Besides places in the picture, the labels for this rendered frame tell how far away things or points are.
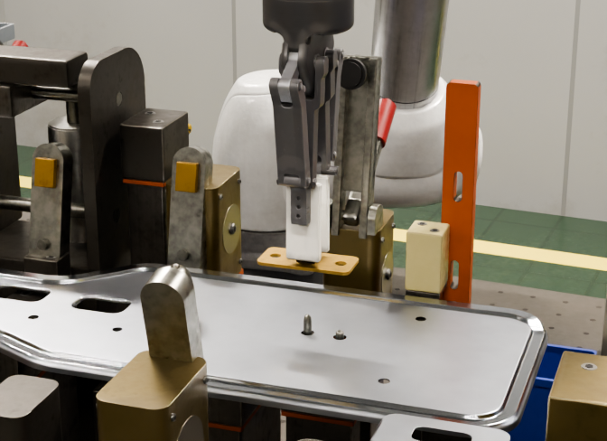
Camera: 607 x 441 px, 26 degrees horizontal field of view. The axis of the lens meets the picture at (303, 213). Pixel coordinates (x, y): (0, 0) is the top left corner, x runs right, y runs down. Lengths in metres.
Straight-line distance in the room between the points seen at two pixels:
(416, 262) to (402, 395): 0.20
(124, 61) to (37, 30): 3.69
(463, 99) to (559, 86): 3.13
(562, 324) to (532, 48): 2.47
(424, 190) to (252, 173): 0.25
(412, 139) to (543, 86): 2.51
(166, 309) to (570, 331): 1.02
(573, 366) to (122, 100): 0.62
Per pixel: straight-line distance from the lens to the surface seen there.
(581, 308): 2.00
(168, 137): 1.38
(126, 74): 1.42
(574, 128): 4.38
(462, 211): 1.26
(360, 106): 1.26
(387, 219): 1.30
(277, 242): 1.95
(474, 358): 1.14
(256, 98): 1.89
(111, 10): 4.90
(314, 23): 1.05
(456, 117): 1.23
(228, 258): 1.39
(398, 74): 1.82
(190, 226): 1.34
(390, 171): 1.90
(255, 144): 1.89
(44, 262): 1.39
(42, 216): 1.39
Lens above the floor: 1.50
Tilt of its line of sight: 20 degrees down
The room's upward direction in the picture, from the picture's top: straight up
